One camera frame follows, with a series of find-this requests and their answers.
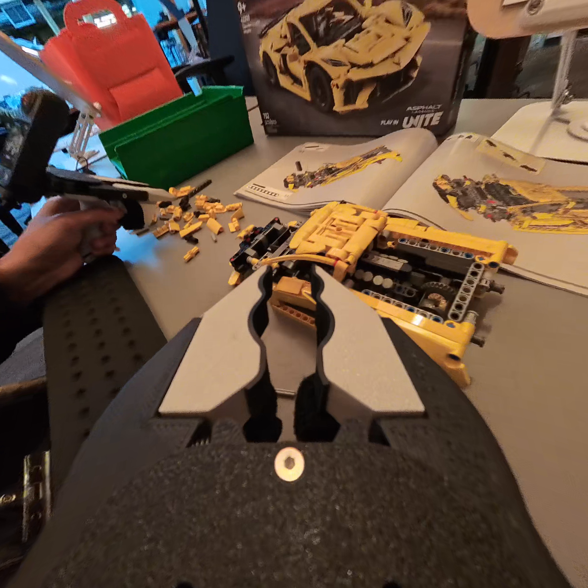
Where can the red storage bin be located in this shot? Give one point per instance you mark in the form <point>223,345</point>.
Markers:
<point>115,59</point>

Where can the black beam with holes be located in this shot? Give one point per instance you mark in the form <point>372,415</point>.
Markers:
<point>198,188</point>

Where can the grey desk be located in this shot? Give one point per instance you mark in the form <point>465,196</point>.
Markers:
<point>528,390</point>

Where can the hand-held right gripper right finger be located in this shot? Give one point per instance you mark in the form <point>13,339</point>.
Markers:
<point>367,367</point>

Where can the instruction booklet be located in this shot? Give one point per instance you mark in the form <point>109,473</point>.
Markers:
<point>413,174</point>

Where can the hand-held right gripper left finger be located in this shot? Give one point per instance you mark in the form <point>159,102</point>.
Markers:
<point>211,367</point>

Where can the pile of yellow brick pieces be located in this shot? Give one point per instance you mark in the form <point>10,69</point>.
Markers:
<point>206,220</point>

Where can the person's left hand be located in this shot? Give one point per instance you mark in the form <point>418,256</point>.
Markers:
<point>46,243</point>

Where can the white document stand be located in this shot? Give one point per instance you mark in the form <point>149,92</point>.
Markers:
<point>528,133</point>

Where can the yellow brick car model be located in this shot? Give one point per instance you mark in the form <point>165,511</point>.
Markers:
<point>344,225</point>

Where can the toy car set box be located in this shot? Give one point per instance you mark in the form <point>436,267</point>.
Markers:
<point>436,69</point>

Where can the green storage bin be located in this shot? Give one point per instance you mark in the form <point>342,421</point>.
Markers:
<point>183,138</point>

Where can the black office chair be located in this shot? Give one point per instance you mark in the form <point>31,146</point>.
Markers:
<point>206,71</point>

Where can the wooden frame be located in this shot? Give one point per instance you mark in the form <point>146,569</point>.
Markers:
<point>46,73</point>

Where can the person's left forearm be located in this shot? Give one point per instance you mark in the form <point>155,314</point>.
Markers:
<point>18,321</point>

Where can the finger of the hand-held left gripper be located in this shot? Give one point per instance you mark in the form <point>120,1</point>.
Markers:
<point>142,193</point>

